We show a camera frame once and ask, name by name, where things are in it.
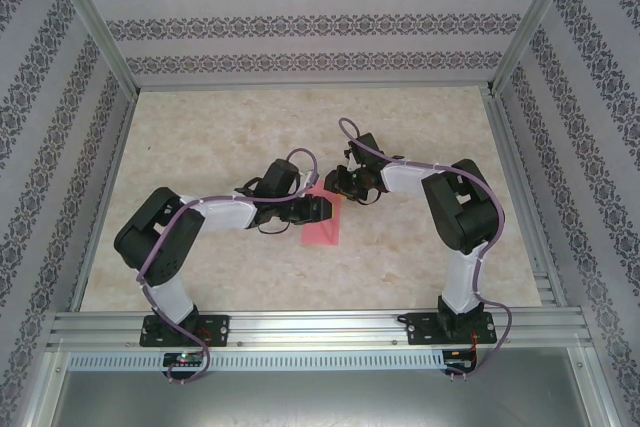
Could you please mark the wide aluminium side rail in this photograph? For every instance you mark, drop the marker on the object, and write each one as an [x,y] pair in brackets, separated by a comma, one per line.
[515,172]

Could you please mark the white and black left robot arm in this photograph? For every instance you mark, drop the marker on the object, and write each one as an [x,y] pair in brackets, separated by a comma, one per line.
[172,297]

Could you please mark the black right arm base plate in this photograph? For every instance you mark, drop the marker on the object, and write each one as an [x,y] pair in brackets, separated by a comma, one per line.
[417,329]

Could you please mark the aluminium frame leg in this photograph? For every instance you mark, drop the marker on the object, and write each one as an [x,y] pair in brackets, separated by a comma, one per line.
[44,397]
[602,397]

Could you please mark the slanted aluminium frame post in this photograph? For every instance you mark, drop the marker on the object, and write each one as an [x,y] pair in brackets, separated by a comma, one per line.
[95,22]
[535,17]

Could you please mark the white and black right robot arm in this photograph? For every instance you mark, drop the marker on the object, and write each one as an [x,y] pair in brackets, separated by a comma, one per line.
[462,282]

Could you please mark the thin aluminium back bar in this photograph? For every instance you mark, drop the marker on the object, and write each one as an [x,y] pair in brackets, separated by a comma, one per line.
[310,85]

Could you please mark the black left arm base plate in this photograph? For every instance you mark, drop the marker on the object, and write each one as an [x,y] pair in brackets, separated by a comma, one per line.
[217,332]

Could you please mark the pink cloth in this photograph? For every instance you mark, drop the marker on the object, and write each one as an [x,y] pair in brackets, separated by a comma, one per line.
[320,234]

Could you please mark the grey metal panel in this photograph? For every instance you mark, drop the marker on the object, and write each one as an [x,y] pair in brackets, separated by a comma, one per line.
[320,402]

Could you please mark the aluminium mounting rail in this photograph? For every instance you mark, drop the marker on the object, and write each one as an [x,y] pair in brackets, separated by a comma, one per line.
[315,327]

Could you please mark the narrow aluminium side rail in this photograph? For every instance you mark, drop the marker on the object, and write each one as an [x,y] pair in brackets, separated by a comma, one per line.
[102,207]

